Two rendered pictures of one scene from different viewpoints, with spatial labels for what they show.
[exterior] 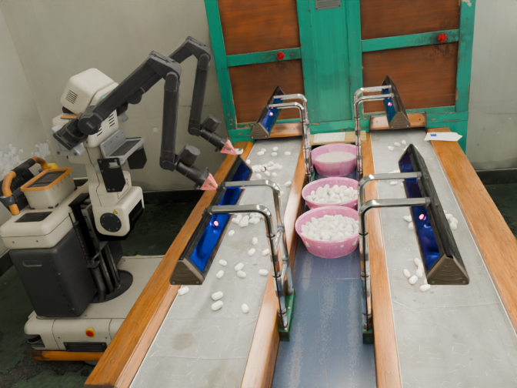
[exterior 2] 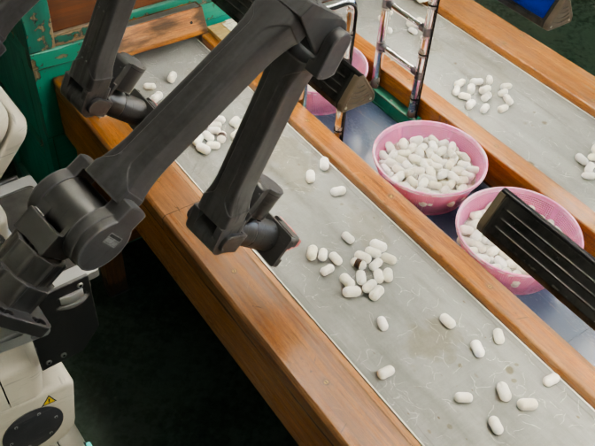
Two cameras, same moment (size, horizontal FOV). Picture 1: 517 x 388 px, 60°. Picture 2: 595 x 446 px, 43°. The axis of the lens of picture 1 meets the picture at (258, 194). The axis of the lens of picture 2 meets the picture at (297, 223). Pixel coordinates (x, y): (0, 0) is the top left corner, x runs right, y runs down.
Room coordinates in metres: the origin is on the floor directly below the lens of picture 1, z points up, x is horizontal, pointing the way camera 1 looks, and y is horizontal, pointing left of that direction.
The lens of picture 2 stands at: (1.15, 0.93, 1.89)
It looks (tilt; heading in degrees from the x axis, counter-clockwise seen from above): 45 degrees down; 308
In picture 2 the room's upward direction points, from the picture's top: 4 degrees clockwise
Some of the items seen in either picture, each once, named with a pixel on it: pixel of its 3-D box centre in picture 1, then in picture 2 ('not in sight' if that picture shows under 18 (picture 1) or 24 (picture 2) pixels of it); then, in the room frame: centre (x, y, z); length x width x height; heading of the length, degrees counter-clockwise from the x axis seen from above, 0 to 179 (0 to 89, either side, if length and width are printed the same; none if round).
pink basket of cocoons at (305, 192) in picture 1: (332, 199); (426, 171); (1.76, -0.32, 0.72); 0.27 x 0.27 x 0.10
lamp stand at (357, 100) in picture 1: (375, 138); (427, 30); (1.97, -0.58, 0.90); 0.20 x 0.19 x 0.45; 166
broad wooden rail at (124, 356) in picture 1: (205, 232); (269, 334); (1.73, 0.25, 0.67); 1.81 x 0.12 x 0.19; 166
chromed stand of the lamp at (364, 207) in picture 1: (394, 257); not in sight; (1.03, -0.34, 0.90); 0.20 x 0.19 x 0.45; 166
